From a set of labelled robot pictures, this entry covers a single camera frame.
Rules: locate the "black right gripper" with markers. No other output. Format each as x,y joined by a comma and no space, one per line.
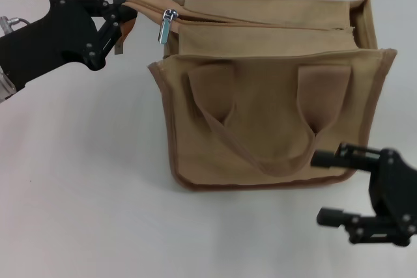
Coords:
395,193

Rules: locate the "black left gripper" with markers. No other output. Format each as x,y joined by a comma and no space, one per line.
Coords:
42,43

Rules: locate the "silver metal zipper pull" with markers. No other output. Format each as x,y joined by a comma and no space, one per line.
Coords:
166,27

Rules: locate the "khaki canvas food bag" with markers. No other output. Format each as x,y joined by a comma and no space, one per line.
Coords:
270,108

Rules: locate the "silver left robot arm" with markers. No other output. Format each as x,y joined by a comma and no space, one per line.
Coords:
6,86

